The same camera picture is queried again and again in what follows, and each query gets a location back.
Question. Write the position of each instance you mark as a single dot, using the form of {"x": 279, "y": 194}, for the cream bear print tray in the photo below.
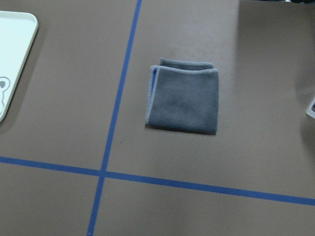
{"x": 17, "y": 33}

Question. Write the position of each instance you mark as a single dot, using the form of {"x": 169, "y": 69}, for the folded grey cloth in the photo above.
{"x": 183, "y": 96}

